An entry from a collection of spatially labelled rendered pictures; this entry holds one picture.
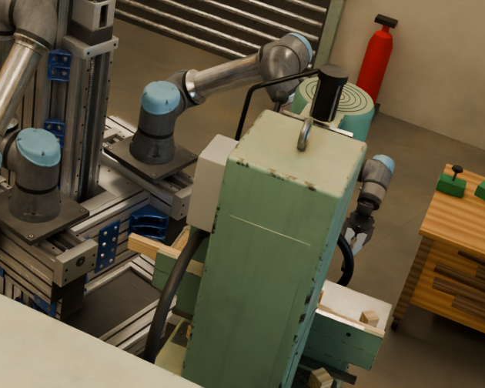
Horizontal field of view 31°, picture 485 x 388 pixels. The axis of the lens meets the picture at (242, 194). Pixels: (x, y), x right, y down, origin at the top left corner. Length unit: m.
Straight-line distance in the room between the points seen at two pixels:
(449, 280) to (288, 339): 2.08
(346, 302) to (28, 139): 0.95
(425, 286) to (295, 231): 2.12
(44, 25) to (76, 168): 0.61
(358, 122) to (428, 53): 3.26
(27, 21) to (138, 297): 1.32
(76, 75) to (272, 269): 1.06
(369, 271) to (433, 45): 1.63
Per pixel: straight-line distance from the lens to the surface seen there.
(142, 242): 2.25
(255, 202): 1.57
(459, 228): 3.43
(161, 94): 2.70
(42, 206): 2.45
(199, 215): 1.67
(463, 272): 3.80
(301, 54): 2.59
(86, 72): 2.48
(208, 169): 1.61
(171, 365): 2.13
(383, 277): 3.93
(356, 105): 1.86
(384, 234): 4.20
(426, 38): 5.05
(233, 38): 5.37
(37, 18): 2.19
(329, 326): 2.15
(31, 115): 2.61
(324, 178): 1.55
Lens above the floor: 2.33
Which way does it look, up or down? 34 degrees down
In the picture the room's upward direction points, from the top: 13 degrees clockwise
